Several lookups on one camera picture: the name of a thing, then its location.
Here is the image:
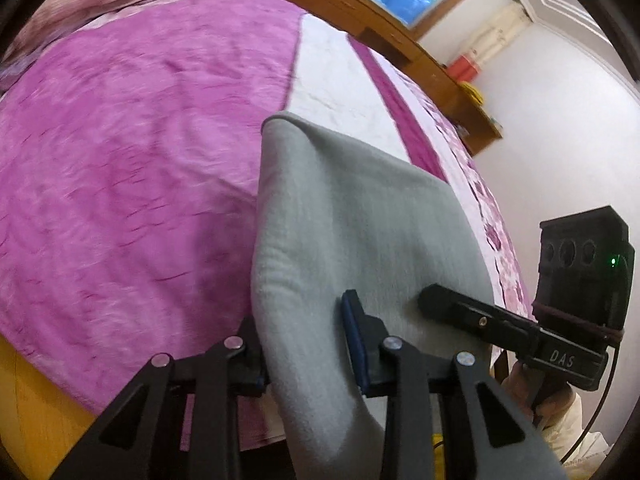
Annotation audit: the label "grey pants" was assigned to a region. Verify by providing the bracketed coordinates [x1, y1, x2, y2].
[250, 113, 494, 479]

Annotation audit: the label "wooden window cabinet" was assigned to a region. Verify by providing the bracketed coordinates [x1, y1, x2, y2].
[288, 0, 502, 156]

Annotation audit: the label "pink and white bedspread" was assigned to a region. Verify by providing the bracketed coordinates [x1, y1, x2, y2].
[1, 0, 530, 412]

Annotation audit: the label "red orange curtain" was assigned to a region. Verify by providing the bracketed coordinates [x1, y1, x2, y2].
[446, 54, 480, 82]

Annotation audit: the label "black cable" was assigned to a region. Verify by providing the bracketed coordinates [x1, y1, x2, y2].
[560, 341, 624, 463]

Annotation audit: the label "black camera box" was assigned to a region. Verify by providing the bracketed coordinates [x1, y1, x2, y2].
[533, 206, 634, 344]

